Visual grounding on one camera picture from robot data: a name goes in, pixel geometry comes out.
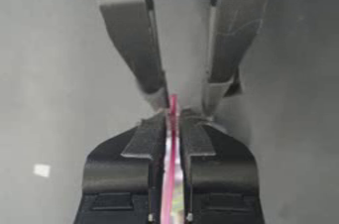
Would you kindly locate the white candy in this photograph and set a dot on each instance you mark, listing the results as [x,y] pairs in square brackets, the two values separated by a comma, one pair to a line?
[42,170]

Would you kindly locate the clear bag with pink zip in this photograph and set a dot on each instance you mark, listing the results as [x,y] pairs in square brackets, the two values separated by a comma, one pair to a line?
[172,185]

